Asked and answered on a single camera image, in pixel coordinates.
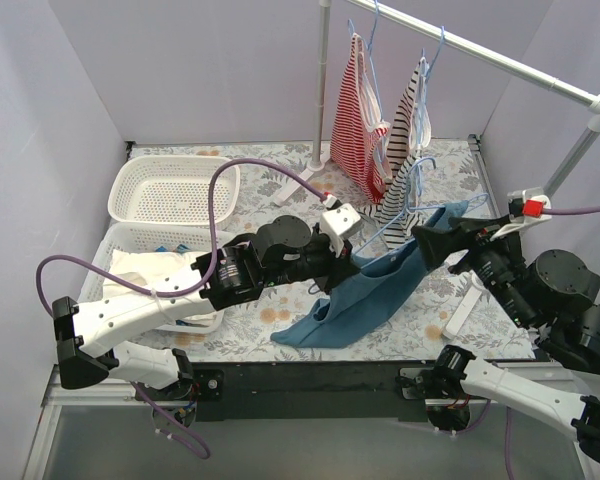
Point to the silver clothes rack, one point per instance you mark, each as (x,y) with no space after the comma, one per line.
(513,67)

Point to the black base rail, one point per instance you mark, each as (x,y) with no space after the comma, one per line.
(308,390)

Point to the blue tank top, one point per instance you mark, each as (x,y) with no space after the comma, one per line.
(361,303)

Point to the upper white plastic basket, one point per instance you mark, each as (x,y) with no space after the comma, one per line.
(164,189)

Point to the floral table cloth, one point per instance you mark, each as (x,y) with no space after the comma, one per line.
(414,332)

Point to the white plastic basket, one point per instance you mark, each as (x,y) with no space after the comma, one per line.
(142,238)
(164,189)

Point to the red striped tank top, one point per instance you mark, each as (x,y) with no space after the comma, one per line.
(359,131)

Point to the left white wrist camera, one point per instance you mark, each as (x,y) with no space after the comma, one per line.
(339,224)

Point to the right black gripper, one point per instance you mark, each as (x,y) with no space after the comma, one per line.
(466,248)

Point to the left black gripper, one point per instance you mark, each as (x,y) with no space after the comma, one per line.
(337,268)

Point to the black striped tank top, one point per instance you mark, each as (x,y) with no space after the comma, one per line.
(398,213)

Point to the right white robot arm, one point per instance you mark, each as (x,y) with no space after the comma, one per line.
(555,294)

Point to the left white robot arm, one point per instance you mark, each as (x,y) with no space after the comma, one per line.
(93,340)

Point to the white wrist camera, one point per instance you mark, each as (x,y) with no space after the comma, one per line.
(527,208)
(339,224)

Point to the blue hanger with red top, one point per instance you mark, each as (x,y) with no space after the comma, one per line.
(369,47)

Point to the lower white plastic basket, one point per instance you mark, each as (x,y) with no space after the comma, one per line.
(142,238)

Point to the white cloths in basket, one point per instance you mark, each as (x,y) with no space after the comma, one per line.
(145,269)

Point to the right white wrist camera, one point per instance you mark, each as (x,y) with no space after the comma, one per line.
(527,208)

